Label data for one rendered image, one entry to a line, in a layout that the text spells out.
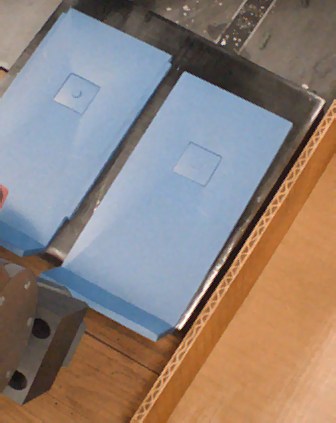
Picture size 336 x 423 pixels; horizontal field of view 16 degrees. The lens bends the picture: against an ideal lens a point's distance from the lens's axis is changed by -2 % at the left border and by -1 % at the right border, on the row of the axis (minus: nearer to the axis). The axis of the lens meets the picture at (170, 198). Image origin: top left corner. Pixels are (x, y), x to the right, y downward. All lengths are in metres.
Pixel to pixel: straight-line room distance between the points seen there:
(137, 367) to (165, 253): 0.06
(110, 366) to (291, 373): 0.10
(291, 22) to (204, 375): 0.23
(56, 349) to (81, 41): 0.26
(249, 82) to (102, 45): 0.09
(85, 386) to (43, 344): 0.17
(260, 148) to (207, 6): 0.12
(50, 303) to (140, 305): 0.15
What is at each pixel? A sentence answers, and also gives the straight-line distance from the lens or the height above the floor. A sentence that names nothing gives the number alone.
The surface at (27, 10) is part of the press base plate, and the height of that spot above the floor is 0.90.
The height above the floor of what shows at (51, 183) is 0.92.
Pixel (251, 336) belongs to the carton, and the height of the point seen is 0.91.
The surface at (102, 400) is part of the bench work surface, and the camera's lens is 0.66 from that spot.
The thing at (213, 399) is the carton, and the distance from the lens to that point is 0.65.
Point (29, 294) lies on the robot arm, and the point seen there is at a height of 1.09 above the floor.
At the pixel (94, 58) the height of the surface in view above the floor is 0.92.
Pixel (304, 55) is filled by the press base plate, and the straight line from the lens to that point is 0.74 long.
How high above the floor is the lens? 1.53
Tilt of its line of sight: 66 degrees down
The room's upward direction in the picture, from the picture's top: 5 degrees counter-clockwise
